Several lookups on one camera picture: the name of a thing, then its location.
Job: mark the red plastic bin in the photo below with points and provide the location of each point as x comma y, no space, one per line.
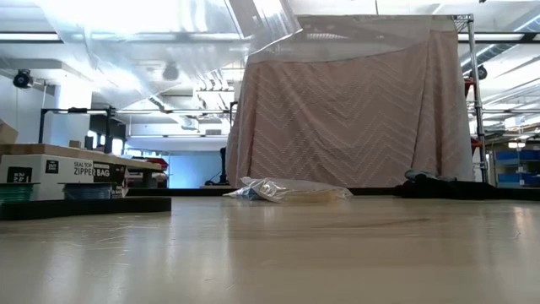
476,143
469,86

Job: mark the black white zipper bag box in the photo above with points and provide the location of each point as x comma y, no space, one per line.
42,169

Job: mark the clear plastic zipper bag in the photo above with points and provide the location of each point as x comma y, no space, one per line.
295,189
244,194

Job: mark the black floor stand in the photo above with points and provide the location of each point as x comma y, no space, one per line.
223,169

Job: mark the brown cardboard box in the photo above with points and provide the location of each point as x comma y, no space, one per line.
7,133

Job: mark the wooden top workbench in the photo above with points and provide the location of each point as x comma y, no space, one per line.
42,149

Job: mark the distant black metal frame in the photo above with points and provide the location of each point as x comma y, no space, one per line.
76,110

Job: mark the pink chevron blanket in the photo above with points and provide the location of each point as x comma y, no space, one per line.
358,126

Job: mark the blue storage bin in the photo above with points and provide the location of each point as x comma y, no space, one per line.
516,178
516,156

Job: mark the red item on workbench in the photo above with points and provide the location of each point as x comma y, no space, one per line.
156,162

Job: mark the heap of clear plastic bags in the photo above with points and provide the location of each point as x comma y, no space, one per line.
169,42

